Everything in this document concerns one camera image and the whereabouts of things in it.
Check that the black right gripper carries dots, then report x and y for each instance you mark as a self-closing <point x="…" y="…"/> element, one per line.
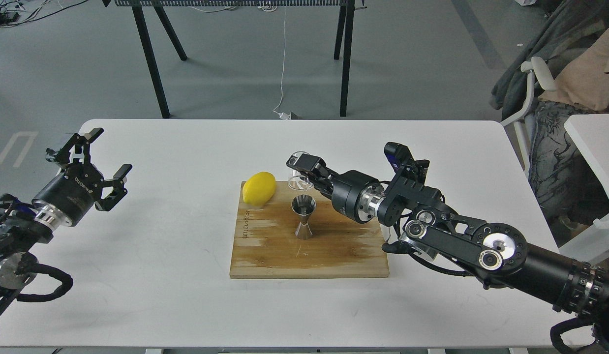
<point x="353" y="194"/>

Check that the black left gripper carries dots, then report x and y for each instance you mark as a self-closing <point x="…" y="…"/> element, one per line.
<point x="66" y="199"/>

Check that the small clear glass cup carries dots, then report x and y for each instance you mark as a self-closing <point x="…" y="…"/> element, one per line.
<point x="295" y="179"/>

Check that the steel double jigger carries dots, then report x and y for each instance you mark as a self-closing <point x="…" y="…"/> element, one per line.
<point x="303" y="205"/>

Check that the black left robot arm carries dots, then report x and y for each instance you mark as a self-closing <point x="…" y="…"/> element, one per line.
<point x="22" y="277"/>

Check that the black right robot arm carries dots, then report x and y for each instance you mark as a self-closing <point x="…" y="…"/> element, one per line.
<point x="438" y="237"/>

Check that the yellow lemon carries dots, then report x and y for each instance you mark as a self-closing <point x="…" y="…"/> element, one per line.
<point x="259" y="189"/>

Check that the wooden cutting board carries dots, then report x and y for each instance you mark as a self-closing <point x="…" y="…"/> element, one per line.
<point x="265" y="245"/>

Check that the black metal background table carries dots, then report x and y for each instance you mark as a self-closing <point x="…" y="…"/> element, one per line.
<point x="187" y="45"/>

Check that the white office chair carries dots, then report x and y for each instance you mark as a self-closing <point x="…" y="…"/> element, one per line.
<point x="538" y="75"/>

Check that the person in tan shirt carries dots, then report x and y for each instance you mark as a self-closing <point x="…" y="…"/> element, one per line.
<point x="561" y="180"/>

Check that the white side table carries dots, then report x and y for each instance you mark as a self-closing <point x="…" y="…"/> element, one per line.
<point x="590" y="134"/>

